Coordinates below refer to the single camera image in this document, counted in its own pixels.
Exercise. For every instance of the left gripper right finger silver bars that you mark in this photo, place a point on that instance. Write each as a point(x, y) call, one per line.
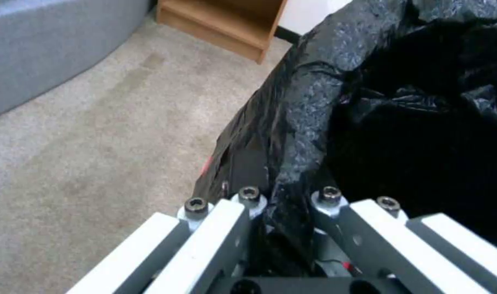
point(399, 245)

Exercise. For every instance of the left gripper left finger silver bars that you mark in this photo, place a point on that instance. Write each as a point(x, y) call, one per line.
point(179, 251)

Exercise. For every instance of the trash bin with black bag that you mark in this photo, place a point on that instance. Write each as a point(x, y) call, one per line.
point(379, 107)

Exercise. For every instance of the light wooden cabinet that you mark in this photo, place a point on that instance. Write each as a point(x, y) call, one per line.
point(228, 24)

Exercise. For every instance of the grey fabric sofa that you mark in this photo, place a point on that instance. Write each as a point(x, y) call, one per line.
point(48, 46)

